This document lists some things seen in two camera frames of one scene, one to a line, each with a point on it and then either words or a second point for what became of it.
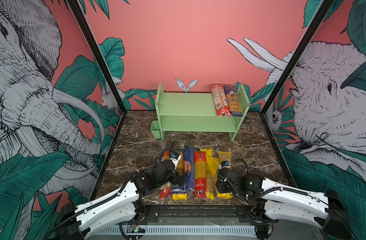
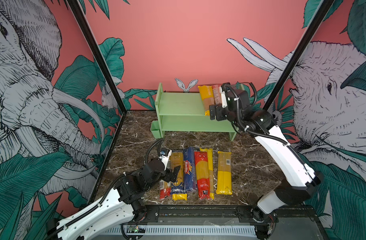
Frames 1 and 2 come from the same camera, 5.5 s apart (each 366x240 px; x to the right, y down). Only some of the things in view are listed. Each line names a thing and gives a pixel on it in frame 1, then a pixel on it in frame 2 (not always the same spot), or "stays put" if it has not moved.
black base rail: [202, 215] stays put
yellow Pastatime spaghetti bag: [212, 168] → [207, 95]
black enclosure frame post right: [315, 21] stays put
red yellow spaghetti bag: [200, 172] stays put
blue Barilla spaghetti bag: [189, 169] stays put
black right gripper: [219, 186] → [220, 117]
